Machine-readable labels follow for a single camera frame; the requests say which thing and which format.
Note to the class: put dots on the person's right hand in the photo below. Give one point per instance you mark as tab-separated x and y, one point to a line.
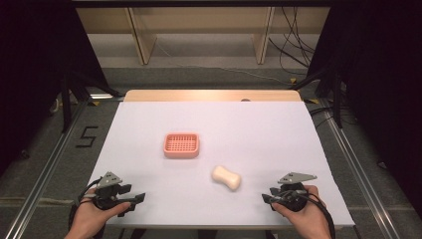
310	219

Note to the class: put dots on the black curtain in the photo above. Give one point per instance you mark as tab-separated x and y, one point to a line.
381	83
30	66

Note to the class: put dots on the black metal stand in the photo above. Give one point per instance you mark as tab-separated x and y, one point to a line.
336	96
66	99

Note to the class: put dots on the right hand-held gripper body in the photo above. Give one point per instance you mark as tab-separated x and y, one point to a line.
293	195

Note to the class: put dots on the light wooden table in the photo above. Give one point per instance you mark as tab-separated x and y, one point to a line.
199	95

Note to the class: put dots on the red plastic basket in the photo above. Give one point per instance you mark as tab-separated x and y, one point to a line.
181	146

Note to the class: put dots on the light wooden shelf unit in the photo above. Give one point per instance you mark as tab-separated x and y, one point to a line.
146	36

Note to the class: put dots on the cream soap bar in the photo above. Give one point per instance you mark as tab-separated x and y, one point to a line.
226	178

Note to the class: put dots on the black tape floor mark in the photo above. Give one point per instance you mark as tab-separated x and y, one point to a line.
87	136

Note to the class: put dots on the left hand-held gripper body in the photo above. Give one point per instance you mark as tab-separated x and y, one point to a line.
108	181

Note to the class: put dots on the aluminium floor rail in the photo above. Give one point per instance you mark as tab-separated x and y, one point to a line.
358	172
43	176

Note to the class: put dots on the person's left hand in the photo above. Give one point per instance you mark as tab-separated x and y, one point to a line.
88	215

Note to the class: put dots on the yellow tape marker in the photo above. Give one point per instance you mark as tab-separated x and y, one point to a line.
95	103
293	80
313	101

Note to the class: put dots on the white table cover sheet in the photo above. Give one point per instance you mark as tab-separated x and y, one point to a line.
252	139

